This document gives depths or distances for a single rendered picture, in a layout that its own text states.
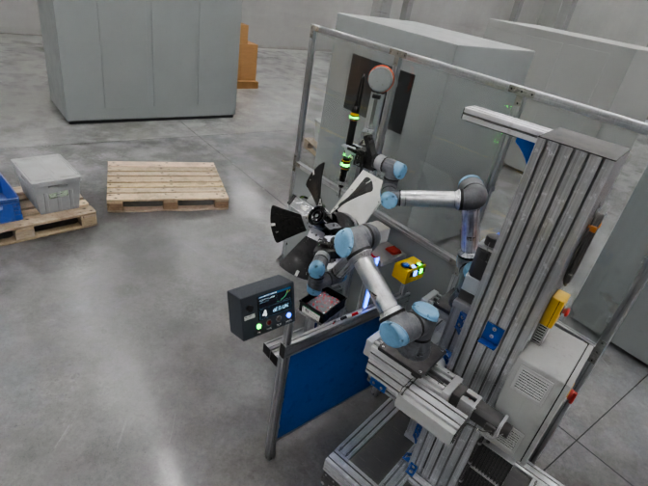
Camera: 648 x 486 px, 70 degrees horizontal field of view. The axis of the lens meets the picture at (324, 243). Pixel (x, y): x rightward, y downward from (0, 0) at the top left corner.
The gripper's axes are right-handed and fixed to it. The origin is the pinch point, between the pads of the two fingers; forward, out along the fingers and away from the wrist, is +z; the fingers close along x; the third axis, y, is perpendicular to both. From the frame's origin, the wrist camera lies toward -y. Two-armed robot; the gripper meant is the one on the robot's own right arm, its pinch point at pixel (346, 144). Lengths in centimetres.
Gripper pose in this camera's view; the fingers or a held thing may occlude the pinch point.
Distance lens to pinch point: 241.3
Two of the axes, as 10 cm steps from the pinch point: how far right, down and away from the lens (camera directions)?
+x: 6.4, -3.0, 7.1
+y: -1.5, 8.5, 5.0
